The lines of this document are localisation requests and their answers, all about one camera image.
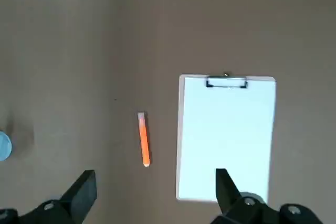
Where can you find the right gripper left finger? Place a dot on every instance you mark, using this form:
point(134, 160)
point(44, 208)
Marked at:
point(71, 203)

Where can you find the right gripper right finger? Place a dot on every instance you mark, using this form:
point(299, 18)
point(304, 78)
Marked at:
point(233, 205)

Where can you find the white clipboard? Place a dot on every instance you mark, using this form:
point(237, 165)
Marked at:
point(225, 129)

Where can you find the orange pencil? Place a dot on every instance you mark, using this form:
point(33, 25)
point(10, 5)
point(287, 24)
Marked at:
point(144, 142)

